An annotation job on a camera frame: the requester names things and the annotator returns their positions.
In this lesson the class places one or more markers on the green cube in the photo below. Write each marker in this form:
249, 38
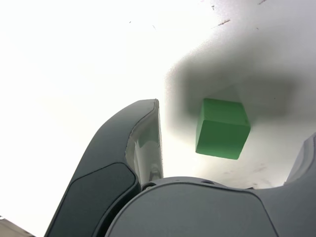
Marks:
221, 138

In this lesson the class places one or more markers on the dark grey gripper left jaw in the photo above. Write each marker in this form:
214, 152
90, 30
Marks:
106, 160

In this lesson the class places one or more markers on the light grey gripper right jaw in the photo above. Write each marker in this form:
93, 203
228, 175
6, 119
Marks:
197, 212

